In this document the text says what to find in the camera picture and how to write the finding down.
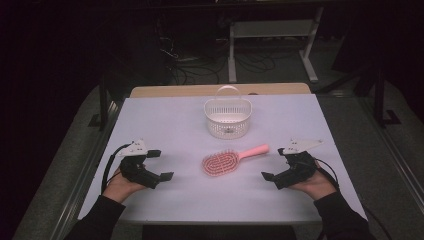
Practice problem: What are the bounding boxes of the black metal stand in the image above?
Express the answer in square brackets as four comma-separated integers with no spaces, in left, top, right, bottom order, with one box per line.
[373,66,403,128]
[88,76,118,131]

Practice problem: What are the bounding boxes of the white metal table frame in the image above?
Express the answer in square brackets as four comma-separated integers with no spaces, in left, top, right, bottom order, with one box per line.
[228,6,326,84]

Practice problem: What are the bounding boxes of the wooden table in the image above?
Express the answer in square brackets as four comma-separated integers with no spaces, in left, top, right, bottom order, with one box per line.
[129,82,313,99]

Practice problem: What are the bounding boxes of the white table cover sheet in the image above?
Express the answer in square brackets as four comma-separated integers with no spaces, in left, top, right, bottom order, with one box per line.
[78,93,368,224]

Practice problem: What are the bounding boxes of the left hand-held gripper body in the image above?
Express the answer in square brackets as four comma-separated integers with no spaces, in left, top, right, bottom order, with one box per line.
[117,139,162,190]

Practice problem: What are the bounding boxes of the pink hairbrush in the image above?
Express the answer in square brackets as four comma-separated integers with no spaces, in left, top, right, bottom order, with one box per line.
[201,143,270,177]

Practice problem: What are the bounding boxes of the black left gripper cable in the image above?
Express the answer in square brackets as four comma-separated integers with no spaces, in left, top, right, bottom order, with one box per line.
[100,143,132,194]

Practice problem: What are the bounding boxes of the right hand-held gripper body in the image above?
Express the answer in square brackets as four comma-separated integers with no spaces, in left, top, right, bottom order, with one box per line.
[273,138,324,190]

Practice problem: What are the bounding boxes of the person's right hand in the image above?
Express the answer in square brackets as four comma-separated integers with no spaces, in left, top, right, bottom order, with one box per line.
[288,169,338,201]

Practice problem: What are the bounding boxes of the person's left hand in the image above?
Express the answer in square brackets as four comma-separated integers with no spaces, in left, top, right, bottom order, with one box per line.
[102,168,148,204]

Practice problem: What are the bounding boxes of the white slotted plastic basket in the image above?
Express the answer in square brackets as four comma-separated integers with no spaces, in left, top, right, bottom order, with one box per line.
[203,85,253,140]

